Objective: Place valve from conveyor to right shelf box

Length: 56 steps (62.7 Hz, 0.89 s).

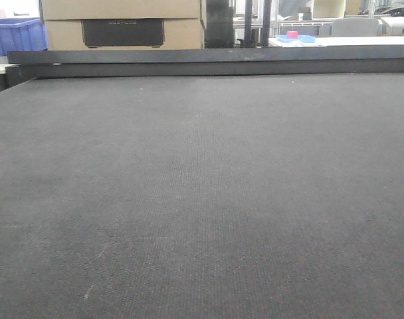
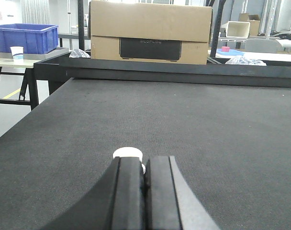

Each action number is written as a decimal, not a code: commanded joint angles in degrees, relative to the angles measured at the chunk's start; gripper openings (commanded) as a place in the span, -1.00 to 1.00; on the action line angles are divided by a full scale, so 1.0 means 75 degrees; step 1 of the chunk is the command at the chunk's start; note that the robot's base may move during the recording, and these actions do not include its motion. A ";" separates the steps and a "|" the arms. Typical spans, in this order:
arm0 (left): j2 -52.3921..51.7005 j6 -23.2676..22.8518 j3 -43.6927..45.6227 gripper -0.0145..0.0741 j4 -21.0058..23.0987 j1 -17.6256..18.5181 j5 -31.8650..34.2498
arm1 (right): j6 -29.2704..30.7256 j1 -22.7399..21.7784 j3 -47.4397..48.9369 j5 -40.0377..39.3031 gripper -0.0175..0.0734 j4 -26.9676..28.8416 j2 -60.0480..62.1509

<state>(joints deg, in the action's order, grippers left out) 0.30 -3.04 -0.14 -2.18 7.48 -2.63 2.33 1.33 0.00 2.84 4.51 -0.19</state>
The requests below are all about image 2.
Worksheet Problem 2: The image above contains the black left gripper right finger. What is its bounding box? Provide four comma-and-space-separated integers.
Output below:
145, 156, 219, 230

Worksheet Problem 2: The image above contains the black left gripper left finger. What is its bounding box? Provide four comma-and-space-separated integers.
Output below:
43, 157, 145, 230

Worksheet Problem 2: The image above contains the white plastic valve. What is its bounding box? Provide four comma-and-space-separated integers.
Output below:
112, 147, 146, 174

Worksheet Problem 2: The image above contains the black conveyor belt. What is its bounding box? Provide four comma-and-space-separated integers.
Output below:
0, 58, 291, 230

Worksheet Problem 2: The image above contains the pink small box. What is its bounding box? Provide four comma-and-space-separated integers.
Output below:
221, 46, 230, 52

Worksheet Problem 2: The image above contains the large cardboard box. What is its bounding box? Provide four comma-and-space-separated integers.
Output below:
90, 0, 212, 65

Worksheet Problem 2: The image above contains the small brown cardboard box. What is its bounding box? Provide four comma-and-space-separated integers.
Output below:
238, 13, 260, 36

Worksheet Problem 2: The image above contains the grey folding table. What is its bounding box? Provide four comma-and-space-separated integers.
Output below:
0, 47, 69, 111

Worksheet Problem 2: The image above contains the crumpled plastic bag left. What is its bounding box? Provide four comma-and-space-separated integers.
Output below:
69, 49, 90, 58

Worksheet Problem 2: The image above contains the crumpled plastic bag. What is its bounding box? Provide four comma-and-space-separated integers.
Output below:
225, 56, 267, 66
69, 49, 90, 58

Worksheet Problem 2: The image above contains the blue flat tray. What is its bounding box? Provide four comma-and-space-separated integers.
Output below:
216, 49, 245, 57

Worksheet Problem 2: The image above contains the crumpled plastic bag right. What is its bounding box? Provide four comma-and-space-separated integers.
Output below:
225, 56, 267, 66

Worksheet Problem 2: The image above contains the white background table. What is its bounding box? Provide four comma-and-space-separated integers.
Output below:
215, 51, 291, 62

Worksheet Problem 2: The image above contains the blue plastic crate on table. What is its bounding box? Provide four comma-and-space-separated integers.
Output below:
0, 23, 58, 55

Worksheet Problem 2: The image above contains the grey office chair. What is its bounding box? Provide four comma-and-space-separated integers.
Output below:
245, 38, 282, 53

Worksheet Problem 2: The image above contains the white paper cup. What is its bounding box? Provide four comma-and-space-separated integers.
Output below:
10, 46, 24, 61

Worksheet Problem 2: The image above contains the white open bin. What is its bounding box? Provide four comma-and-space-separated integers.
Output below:
221, 21, 250, 38

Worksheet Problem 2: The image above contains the black shelf post left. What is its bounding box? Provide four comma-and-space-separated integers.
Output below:
78, 0, 85, 50

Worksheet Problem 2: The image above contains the black shelf post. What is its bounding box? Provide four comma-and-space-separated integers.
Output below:
78, 0, 85, 50
210, 0, 226, 58

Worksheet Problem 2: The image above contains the black shelf post right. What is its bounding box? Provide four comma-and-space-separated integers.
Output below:
210, 0, 226, 58

